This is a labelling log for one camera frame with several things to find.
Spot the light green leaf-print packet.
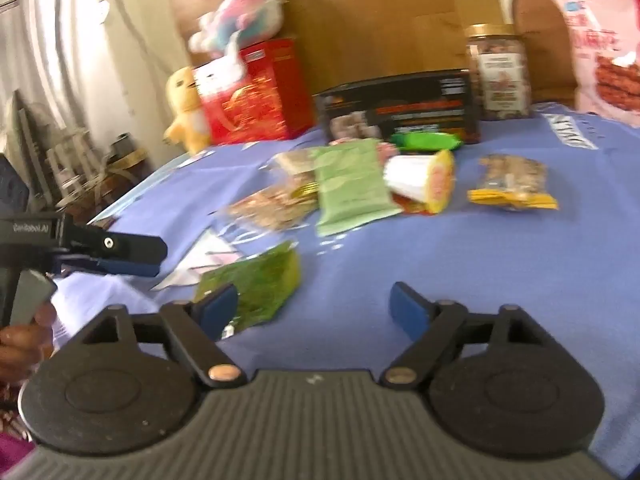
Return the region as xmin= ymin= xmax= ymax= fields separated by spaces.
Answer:
xmin=313 ymin=138 xmax=402 ymax=238

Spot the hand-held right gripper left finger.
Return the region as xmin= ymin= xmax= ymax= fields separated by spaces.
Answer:
xmin=80 ymin=282 xmax=248 ymax=389

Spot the black cardboard box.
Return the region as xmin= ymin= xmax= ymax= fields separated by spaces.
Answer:
xmin=314 ymin=69 xmax=482 ymax=146

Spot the bright green candy wrapper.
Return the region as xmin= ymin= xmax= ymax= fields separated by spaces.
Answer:
xmin=391 ymin=130 xmax=464 ymax=154

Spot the wooden board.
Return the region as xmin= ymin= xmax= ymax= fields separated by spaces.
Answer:
xmin=169 ymin=0 xmax=507 ymax=128

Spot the pink snack bag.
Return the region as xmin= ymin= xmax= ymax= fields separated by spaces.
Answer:
xmin=544 ymin=0 xmax=640 ymax=129

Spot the yellow duck plush toy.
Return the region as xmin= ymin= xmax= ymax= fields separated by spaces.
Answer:
xmin=162 ymin=66 xmax=214 ymax=156

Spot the pastel plush toy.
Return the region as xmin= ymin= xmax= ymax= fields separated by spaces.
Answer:
xmin=188 ymin=0 xmax=287 ymax=62

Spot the clear nut jar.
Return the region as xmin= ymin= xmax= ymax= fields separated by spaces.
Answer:
xmin=464 ymin=23 xmax=532 ymax=122

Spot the white curtain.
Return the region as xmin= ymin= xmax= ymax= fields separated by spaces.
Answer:
xmin=0 ymin=0 xmax=177 ymax=171

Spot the dark green snack packet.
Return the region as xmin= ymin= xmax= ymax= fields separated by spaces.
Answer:
xmin=194 ymin=241 xmax=302 ymax=337

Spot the person's purple clothing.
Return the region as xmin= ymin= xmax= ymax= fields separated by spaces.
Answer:
xmin=0 ymin=385 xmax=37 ymax=480

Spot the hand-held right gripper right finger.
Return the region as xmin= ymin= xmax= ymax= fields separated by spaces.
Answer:
xmin=380 ymin=281 xmax=550 ymax=390

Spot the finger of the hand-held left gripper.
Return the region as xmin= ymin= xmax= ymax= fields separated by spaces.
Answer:
xmin=54 ymin=254 xmax=161 ymax=279
xmin=61 ymin=214 xmax=169 ymax=277

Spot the person's left hand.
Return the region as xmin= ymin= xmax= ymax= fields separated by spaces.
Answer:
xmin=0 ymin=302 xmax=59 ymax=387

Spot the blue printed tablecloth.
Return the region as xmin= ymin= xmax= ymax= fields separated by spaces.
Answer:
xmin=50 ymin=101 xmax=640 ymax=480

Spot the brown chair back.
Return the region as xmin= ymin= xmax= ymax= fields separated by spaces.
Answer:
xmin=510 ymin=0 xmax=582 ymax=107

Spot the white and yellow snack cup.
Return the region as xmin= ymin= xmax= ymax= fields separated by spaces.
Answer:
xmin=383 ymin=148 xmax=457 ymax=216

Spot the clear packet of tan snacks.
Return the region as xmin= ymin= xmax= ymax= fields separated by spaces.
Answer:
xmin=224 ymin=183 xmax=321 ymax=234

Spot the clear packet with gold label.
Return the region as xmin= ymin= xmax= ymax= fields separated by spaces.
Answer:
xmin=271 ymin=151 xmax=322 ymax=201

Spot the yellow peanut packet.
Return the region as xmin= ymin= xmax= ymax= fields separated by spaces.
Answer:
xmin=467 ymin=154 xmax=559 ymax=212

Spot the red gift box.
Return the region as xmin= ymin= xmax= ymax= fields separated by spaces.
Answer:
xmin=192 ymin=37 xmax=317 ymax=147

